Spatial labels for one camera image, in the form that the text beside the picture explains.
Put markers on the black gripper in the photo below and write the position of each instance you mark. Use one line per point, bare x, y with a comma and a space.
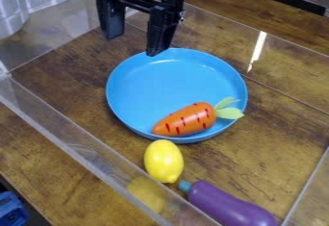
167, 15

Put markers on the orange toy carrot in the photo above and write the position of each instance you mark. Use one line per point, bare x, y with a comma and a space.
196, 118

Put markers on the blue round tray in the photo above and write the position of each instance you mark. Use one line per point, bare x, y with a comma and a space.
149, 87

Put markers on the yellow toy lemon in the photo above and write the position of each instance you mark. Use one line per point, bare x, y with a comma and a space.
164, 161

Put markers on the purple toy eggplant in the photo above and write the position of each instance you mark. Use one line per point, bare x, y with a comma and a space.
228, 209

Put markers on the blue plastic object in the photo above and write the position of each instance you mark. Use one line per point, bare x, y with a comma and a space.
14, 214

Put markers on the clear acrylic enclosure wall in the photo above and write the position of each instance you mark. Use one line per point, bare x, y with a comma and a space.
76, 162

